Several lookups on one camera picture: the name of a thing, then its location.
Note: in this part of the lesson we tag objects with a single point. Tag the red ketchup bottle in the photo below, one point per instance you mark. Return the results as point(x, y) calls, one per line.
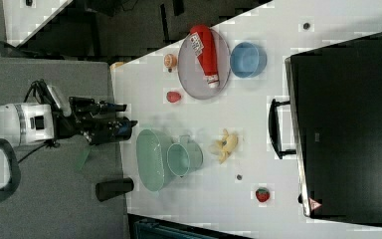
point(203, 45)

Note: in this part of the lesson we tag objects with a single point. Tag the yellow plush banana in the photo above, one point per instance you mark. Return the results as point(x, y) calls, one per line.
point(225, 146)

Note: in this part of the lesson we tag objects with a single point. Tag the orange slice toy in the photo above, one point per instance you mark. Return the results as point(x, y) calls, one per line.
point(170, 61)

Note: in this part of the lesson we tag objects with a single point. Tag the grey round plate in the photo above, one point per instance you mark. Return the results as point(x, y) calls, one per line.
point(191, 75)

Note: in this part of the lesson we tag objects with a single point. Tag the black cylinder at table edge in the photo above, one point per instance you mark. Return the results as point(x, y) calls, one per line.
point(110, 189)

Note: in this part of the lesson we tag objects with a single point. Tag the green perforated colander basket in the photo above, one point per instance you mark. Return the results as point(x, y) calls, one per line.
point(151, 153)

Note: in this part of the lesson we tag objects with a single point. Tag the green cup with handle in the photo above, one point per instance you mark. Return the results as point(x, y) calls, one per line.
point(184, 156)

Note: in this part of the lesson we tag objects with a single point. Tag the black toaster oven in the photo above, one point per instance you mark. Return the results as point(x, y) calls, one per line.
point(335, 97)

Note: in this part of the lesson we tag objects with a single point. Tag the black oven door handle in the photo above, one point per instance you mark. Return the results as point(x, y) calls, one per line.
point(275, 131)

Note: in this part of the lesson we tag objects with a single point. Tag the red strawberry toy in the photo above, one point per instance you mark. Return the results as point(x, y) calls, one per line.
point(173, 97)

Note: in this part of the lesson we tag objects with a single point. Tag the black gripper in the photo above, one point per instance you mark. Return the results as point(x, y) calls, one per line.
point(97, 122)

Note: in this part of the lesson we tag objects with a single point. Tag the red tomato toy green top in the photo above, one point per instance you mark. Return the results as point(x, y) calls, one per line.
point(262, 194)

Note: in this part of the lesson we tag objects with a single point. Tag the blue bowl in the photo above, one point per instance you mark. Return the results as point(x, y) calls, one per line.
point(248, 60)

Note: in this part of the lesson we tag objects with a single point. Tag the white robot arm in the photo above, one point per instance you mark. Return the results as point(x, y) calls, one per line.
point(28, 123)

